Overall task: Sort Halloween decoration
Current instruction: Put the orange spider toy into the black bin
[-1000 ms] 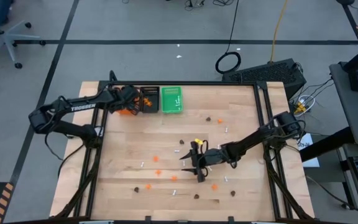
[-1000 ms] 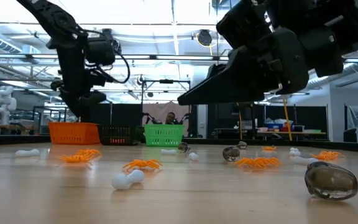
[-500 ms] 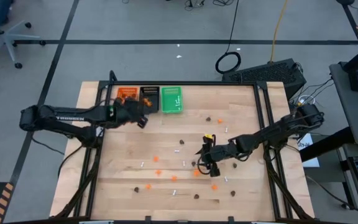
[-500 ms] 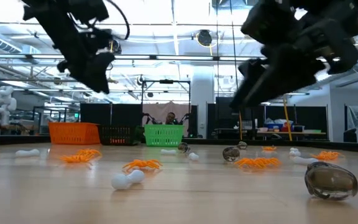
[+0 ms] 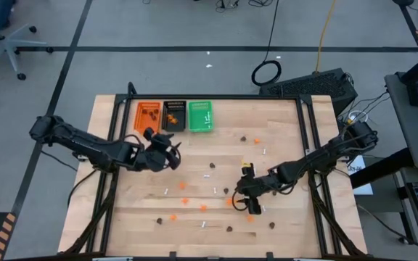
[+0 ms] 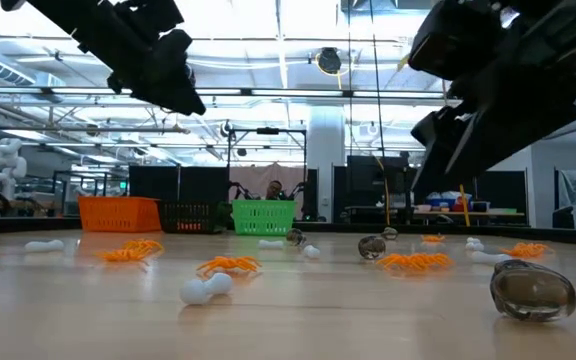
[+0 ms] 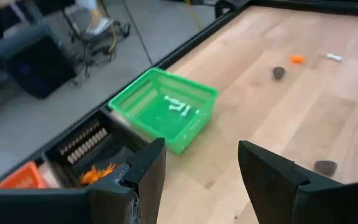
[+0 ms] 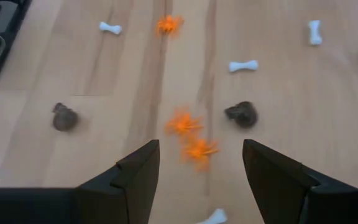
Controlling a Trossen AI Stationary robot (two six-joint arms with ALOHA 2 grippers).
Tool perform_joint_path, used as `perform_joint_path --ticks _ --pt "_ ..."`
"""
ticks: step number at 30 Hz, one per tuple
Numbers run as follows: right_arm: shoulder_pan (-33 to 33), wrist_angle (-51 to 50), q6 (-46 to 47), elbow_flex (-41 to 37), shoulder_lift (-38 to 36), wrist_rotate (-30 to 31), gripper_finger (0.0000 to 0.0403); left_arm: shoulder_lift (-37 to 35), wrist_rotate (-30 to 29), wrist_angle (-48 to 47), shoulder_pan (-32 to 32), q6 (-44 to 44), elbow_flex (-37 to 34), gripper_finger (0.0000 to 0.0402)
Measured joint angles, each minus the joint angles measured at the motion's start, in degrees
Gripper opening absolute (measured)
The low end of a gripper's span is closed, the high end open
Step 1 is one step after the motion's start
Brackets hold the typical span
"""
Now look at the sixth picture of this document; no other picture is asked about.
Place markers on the orange plastic basket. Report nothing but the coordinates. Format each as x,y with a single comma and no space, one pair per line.
113,215

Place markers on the black plastic basket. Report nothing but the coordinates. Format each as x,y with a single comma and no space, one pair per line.
188,217

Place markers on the black partition wall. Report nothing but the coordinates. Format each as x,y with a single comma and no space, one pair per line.
503,192

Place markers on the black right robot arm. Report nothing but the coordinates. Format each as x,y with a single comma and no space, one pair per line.
558,30

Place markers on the white plastic bone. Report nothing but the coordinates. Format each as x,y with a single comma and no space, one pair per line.
490,257
205,287
312,251
473,240
43,245
475,247
270,244

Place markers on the blue tub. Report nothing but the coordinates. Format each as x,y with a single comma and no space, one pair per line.
440,202

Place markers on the wooden background table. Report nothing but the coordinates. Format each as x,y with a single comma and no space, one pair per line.
468,213

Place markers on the glass enclosure rack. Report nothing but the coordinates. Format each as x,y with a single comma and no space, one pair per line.
90,185

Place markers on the black aluminium table frame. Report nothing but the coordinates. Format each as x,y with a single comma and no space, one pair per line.
18,224

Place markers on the beige curtain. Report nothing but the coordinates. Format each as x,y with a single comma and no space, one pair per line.
263,175

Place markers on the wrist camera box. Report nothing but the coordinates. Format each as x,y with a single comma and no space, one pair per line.
458,40
150,15

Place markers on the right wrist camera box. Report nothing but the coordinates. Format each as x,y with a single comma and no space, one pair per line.
458,40

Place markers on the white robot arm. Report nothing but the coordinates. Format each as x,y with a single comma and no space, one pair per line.
5,167

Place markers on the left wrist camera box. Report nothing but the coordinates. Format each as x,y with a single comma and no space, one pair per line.
150,15

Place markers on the ceiling light bar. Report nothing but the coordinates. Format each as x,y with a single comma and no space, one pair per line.
268,92

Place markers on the green plastic basket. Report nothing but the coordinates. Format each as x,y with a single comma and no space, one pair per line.
263,217

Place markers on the black metal gantry frame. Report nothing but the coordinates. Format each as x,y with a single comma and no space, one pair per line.
267,131

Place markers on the person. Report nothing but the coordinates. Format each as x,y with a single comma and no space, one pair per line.
273,190

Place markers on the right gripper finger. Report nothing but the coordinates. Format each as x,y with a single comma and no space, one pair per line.
498,140
438,145

